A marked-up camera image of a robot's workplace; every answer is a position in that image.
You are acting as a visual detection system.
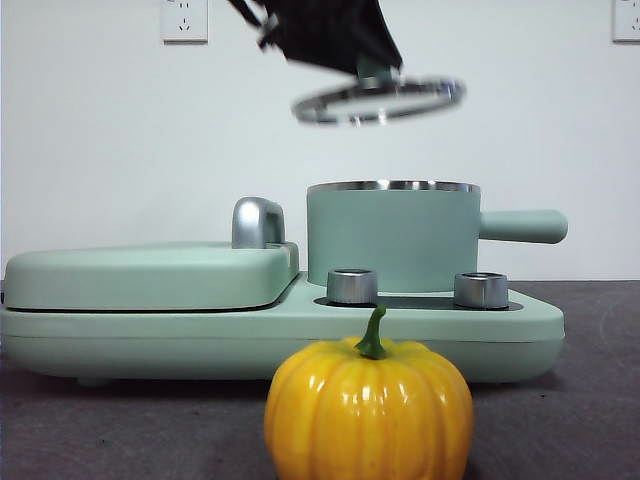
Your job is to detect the glass lid with green knob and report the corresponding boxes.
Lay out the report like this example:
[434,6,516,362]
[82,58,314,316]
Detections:
[290,55,467,129]

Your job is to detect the green steamer pot with handle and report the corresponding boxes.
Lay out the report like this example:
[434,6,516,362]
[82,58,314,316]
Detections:
[305,178,569,294]

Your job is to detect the yellow pumpkin with green stem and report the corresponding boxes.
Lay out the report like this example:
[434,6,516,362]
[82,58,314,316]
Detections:
[263,303,475,480]

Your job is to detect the green breakfast machine base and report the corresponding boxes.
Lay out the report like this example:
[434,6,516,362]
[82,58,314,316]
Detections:
[0,284,566,389]

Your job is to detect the white wall socket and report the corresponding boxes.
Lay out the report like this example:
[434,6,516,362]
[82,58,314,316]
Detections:
[612,0,640,44]
[160,0,209,45]

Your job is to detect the silver control knob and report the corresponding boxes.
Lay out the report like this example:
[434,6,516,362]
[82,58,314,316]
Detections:
[453,271,510,310]
[326,268,380,306]

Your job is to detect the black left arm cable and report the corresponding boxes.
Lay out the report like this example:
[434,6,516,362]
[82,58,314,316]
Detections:
[227,0,281,51]

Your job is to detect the silver griddle cover handle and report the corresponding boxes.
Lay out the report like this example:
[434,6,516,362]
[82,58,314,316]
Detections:
[231,197,287,250]

